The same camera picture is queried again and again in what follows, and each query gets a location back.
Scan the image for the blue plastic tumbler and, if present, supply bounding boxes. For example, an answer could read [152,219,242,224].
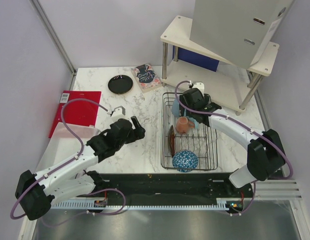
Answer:
[171,99,185,118]

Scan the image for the blue white patterned bowl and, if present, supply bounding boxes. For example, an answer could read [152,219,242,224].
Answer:
[172,150,199,173]

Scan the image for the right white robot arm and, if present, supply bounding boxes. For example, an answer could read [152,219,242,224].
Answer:
[177,88,286,197]

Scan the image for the grey ring binder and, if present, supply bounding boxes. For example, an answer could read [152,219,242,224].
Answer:
[190,0,293,69]

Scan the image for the white cable duct rail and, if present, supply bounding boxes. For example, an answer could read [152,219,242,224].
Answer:
[51,198,244,211]

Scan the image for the blue folder under shelf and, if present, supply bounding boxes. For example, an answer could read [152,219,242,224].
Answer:
[172,46,219,72]

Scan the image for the pink ceramic mug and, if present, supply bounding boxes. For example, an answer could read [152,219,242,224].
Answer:
[176,116,194,134]

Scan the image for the light blue ceramic mug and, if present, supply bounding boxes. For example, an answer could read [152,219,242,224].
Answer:
[183,110,199,129]

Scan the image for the red plastic folder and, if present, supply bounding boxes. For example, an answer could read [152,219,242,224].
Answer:
[48,90,102,138]

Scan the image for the red floral plate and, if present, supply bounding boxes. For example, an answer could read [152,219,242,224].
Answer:
[168,125,175,157]

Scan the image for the white two-tier shelf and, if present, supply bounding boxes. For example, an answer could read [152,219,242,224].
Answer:
[160,15,279,116]

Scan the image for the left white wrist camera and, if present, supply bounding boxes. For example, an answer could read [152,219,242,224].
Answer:
[110,106,126,122]

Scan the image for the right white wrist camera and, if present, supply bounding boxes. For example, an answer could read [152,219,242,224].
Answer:
[188,81,205,95]

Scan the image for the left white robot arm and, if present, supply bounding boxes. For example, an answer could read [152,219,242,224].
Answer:
[15,116,146,221]

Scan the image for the floral cover book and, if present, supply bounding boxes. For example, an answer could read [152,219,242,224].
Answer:
[131,63,162,93]

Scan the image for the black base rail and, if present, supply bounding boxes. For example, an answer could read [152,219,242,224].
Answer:
[87,171,253,205]

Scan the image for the black wire dish rack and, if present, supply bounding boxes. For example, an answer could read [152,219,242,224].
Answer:
[160,92,218,172]

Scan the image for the clear plastic sleeve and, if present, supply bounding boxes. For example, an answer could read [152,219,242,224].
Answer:
[35,122,100,172]

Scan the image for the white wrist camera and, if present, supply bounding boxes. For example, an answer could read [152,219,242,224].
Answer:
[110,106,126,122]
[188,81,205,95]

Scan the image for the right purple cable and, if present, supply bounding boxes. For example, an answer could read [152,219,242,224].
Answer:
[175,80,294,217]

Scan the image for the black plate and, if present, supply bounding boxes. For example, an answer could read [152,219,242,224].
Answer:
[107,74,133,95]

